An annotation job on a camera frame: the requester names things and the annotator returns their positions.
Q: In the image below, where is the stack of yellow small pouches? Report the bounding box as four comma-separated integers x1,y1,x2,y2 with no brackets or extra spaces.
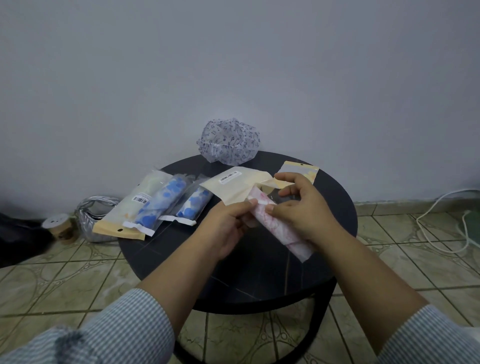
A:
275,160,320,185

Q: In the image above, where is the person's left hand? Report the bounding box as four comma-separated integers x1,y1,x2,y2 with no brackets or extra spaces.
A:
194,197,260,262

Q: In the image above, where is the cream packet with barcode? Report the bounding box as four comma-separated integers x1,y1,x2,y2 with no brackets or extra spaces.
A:
91,169,173,242

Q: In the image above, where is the person's right forearm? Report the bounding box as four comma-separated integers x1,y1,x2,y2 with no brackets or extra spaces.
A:
320,236,480,364

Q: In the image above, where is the blue flower shower cap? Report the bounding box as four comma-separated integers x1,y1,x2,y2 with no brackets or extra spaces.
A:
134,176,187,229
175,186,213,221

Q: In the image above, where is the yellow-edged packet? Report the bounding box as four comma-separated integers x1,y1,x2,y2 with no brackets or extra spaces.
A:
199,166,295,206

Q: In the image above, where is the ribbon spool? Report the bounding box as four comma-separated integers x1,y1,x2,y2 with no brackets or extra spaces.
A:
41,212,78,245

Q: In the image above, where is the person's left forearm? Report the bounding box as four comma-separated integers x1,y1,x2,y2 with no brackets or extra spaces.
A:
0,239,222,364

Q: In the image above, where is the silver quilted handbag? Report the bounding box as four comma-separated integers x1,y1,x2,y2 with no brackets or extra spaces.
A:
74,194,123,244

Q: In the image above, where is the black bag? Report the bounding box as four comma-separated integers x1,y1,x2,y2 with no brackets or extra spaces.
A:
0,211,55,269

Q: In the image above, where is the white cable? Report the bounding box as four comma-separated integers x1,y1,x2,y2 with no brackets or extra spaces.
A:
415,188,480,254

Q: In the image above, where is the pale green appliance base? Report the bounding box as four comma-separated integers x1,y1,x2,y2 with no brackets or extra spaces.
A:
466,211,480,245

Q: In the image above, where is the pink print shower cap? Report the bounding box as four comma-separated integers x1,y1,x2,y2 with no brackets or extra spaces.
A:
245,185,315,263

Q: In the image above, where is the black round side table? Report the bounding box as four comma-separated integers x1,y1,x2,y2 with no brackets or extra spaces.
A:
118,150,358,364

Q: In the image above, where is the person's right hand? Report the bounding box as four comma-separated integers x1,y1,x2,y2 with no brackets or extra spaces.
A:
264,172,338,248

